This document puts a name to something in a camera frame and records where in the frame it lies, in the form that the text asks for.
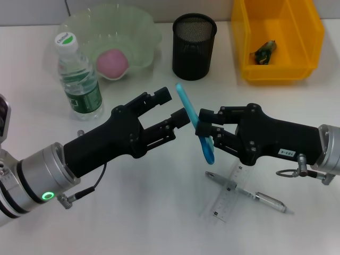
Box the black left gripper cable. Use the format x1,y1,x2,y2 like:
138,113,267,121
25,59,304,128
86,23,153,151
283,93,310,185
57,161,108,210

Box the blue capped scissors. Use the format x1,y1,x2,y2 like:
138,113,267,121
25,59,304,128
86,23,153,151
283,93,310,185
175,82,216,165

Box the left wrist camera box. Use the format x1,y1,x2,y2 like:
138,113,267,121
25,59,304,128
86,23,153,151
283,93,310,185
0,93,12,145

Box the yellow plastic bin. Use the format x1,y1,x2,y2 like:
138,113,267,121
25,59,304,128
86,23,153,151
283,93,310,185
230,0,325,86

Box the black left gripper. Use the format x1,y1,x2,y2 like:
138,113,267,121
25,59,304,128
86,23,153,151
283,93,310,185
63,87,191,178

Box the translucent green fruit plate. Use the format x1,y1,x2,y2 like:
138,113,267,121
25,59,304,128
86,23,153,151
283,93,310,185
44,3,163,90

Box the green plastic wrapper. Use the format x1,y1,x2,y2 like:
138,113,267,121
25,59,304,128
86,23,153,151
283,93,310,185
249,39,278,65

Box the dark right gripper cable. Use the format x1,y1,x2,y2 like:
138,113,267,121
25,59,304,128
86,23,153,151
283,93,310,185
276,168,330,184

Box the clear plastic ruler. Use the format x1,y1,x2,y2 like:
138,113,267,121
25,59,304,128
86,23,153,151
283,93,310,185
211,162,253,223

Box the clear green-label water bottle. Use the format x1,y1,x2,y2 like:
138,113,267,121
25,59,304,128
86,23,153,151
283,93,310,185
55,31,104,121

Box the black mesh pen holder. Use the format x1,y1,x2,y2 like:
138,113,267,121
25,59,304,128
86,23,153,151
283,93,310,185
172,13,218,81

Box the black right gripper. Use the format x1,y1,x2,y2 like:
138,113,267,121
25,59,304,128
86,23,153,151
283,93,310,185
195,103,324,167

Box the clear grey pen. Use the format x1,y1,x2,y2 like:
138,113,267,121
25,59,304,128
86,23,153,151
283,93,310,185
205,171,294,216

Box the pink peach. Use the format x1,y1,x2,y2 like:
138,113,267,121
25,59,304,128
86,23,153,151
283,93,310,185
96,48,130,80

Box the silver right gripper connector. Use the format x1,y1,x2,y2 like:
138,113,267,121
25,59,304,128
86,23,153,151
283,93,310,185
297,153,309,177

